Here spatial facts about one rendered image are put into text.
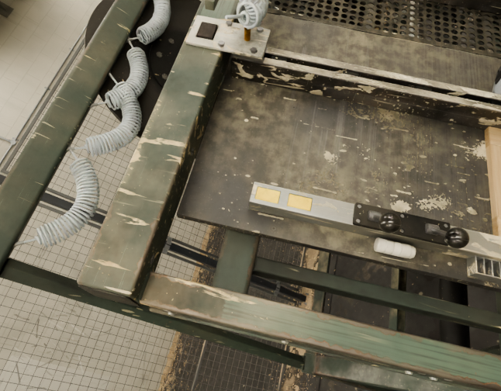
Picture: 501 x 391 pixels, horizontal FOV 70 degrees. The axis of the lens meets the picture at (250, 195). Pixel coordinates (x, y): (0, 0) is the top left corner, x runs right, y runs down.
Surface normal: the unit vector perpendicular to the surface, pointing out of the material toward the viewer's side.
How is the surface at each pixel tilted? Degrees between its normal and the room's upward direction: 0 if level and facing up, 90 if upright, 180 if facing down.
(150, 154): 59
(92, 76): 90
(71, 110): 90
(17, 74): 90
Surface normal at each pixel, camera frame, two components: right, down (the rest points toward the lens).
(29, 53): 0.53, -0.25
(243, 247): 0.05, -0.44
